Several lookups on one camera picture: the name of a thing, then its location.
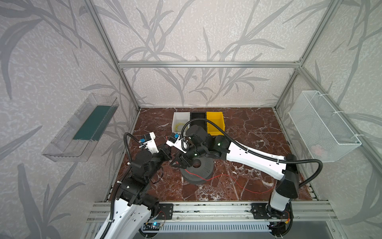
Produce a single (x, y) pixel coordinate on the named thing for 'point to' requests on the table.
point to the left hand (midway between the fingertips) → (175, 137)
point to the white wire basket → (328, 138)
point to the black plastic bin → (199, 115)
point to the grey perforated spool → (201, 175)
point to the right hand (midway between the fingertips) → (173, 154)
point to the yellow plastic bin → (217, 118)
